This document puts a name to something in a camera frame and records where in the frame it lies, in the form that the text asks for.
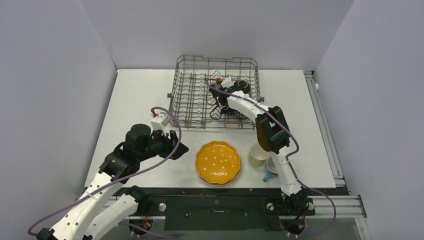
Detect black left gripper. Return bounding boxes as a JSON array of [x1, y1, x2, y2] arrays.
[[137, 127, 188, 162]]

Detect dark patterned cream bowl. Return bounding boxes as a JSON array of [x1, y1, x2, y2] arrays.
[[233, 80, 251, 95]]

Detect grey wire dish rack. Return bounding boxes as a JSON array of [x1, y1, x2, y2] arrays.
[[167, 55, 265, 130]]

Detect orange patterned small bowl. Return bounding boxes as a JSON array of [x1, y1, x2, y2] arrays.
[[227, 109, 248, 120]]

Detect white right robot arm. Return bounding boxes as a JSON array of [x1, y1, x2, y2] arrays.
[[208, 83, 310, 217]]

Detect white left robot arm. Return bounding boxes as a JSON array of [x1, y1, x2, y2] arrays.
[[35, 123, 189, 240]]

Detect yellow polka dot plate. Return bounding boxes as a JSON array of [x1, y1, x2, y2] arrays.
[[194, 140, 242, 177]]

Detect pale yellow mug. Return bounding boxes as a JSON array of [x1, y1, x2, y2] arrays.
[[248, 142, 270, 168]]

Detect blue mug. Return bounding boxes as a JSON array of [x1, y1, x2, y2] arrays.
[[262, 156, 278, 182]]

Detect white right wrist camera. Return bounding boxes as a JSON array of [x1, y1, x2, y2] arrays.
[[220, 76, 234, 89]]

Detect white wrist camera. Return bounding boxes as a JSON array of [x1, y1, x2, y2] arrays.
[[150, 112, 172, 135], [220, 76, 234, 89]]

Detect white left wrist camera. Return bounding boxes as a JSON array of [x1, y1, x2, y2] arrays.
[[150, 112, 172, 135]]

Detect black table frame rail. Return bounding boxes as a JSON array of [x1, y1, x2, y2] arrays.
[[81, 187, 349, 233]]

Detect aluminium side rail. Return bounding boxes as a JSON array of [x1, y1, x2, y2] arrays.
[[303, 70, 346, 187]]

